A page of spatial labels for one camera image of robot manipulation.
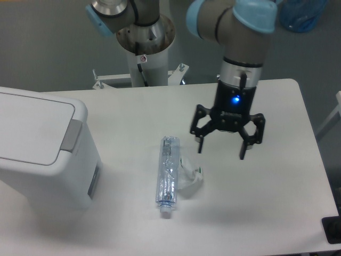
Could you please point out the white furniture frame right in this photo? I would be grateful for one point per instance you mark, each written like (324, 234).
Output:
(330, 121)

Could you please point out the white trash can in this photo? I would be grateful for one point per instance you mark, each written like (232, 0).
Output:
(47, 151)

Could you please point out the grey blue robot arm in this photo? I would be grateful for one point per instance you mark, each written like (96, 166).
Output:
(243, 28)

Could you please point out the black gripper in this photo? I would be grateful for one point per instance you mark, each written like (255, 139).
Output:
(233, 109)

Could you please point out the white pedestal base frame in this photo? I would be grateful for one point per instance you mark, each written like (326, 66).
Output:
(143, 78)

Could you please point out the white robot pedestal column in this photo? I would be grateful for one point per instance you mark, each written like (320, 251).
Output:
(148, 45)

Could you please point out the crushed clear plastic bottle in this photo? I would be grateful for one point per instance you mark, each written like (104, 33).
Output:
(167, 178)

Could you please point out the blue plastic bag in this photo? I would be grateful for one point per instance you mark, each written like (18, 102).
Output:
(301, 16)

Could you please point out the black device at table edge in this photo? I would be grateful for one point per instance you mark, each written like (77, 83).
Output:
(331, 226)

